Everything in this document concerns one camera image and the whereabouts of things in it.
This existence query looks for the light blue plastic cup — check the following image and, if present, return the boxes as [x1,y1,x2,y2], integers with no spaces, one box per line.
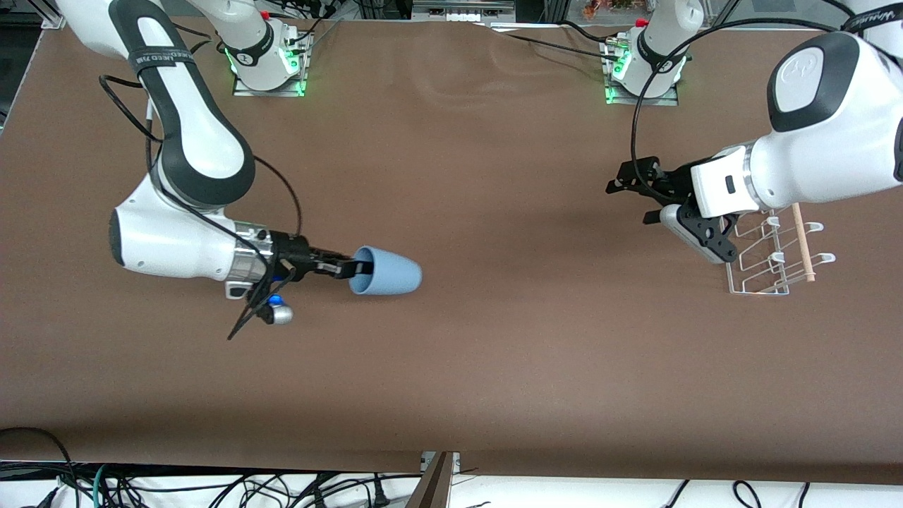
[349,245,423,296]

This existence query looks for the orange red background object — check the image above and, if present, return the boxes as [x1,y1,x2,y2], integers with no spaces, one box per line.
[583,0,654,20]

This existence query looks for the grey power strip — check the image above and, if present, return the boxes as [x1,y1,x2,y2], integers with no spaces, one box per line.
[412,0,516,23]

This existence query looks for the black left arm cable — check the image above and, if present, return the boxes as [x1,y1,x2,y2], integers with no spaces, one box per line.
[631,17,847,186]

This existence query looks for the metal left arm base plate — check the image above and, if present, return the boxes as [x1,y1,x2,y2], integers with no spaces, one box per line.
[603,35,680,107]

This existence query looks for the wooden rack handle rod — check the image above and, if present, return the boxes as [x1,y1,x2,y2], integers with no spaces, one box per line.
[792,203,816,283]

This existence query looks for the short black table cable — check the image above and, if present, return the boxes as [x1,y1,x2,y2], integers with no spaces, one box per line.
[561,20,616,42]

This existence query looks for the long black table cable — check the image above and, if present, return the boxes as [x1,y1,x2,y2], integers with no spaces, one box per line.
[487,25,623,63]

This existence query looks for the white wire cup rack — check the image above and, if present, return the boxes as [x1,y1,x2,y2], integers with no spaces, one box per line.
[725,205,837,296]

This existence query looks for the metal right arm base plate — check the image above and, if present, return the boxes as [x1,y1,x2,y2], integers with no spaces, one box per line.
[232,28,309,98]

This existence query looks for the grey metal table bracket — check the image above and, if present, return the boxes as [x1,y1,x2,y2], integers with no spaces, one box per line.
[420,452,461,475]

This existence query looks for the brown wooden table post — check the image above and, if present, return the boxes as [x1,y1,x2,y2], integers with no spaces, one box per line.
[405,452,454,508]

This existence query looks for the green floor cable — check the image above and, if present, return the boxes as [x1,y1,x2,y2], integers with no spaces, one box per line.
[92,464,115,508]

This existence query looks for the thick black floor cable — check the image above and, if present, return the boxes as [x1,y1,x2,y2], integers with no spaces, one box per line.
[0,426,73,489]

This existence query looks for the silver aluminium frame profile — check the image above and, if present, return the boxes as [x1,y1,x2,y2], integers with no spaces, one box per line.
[35,0,68,30]

